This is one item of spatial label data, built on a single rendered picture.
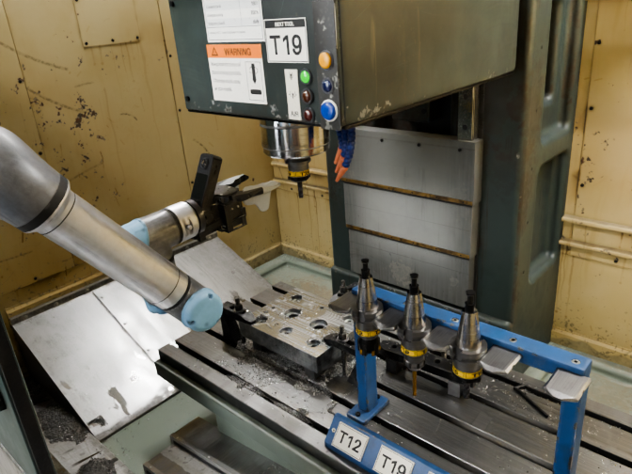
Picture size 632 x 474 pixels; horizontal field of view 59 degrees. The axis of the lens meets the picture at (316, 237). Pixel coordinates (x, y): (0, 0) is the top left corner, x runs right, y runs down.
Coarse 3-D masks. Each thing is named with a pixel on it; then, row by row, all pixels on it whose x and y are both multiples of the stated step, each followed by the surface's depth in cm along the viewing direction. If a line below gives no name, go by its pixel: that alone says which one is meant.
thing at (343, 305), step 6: (348, 294) 116; (354, 294) 116; (336, 300) 115; (342, 300) 115; (348, 300) 114; (354, 300) 114; (330, 306) 113; (336, 306) 113; (342, 306) 112; (348, 306) 112; (342, 312) 111; (348, 312) 111
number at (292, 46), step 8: (280, 32) 93; (288, 32) 92; (296, 32) 90; (280, 40) 93; (288, 40) 92; (296, 40) 91; (288, 48) 93; (296, 48) 92; (304, 48) 90; (288, 56) 94; (296, 56) 92; (304, 56) 91
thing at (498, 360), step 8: (488, 352) 95; (496, 352) 94; (504, 352) 94; (512, 352) 94; (480, 360) 93; (488, 360) 93; (496, 360) 92; (504, 360) 92; (512, 360) 92; (488, 368) 91; (496, 368) 91; (504, 368) 90; (512, 368) 91
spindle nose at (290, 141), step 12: (264, 120) 122; (264, 132) 123; (276, 132) 121; (288, 132) 120; (300, 132) 120; (312, 132) 121; (324, 132) 124; (264, 144) 125; (276, 144) 122; (288, 144) 121; (300, 144) 121; (312, 144) 122; (324, 144) 125; (276, 156) 124; (288, 156) 123; (300, 156) 123
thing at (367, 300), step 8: (360, 280) 107; (368, 280) 106; (360, 288) 107; (368, 288) 107; (360, 296) 108; (368, 296) 107; (376, 296) 109; (360, 304) 108; (368, 304) 107; (376, 304) 108
